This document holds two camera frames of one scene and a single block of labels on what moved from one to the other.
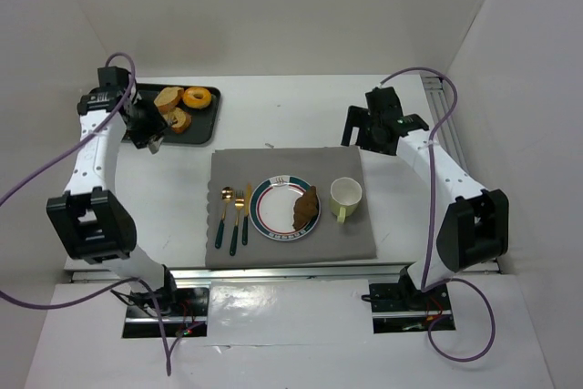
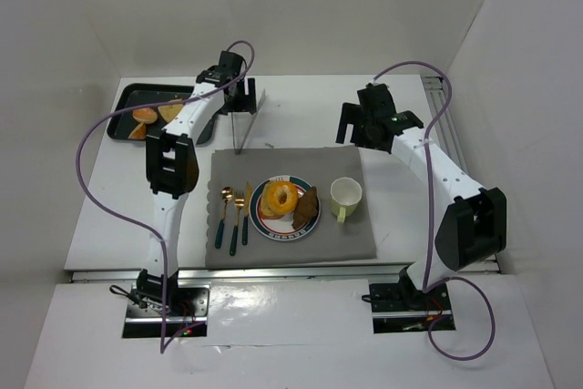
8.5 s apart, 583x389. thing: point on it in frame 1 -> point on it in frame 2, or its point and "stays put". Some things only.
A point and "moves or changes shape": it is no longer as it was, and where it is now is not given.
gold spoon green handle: x=227 y=194 stays put
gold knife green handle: x=245 y=221 stays put
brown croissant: x=305 y=209 stays put
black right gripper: x=355 y=122 stays put
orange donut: x=197 y=97 moves or changes shape
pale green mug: x=345 y=194 stays put
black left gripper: x=143 y=132 -> x=245 y=100
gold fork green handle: x=240 y=201 stays put
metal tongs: x=154 y=144 moves or changes shape
